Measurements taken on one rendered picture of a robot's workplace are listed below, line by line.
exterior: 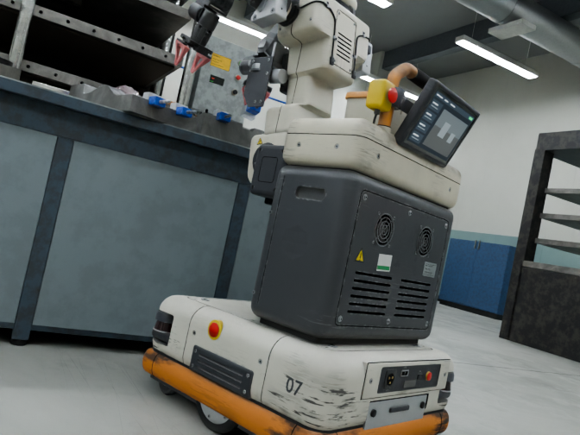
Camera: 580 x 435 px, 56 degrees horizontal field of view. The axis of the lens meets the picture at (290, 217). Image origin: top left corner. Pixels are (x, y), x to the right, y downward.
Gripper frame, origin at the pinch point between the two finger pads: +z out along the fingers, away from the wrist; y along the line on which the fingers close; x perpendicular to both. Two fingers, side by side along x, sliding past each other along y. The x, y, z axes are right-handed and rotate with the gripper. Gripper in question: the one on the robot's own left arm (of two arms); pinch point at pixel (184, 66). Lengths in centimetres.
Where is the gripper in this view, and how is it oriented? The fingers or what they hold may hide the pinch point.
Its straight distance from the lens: 194.0
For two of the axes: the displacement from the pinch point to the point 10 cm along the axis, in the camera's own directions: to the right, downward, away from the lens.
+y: -6.5, -1.8, -7.4
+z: -5.2, 8.1, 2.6
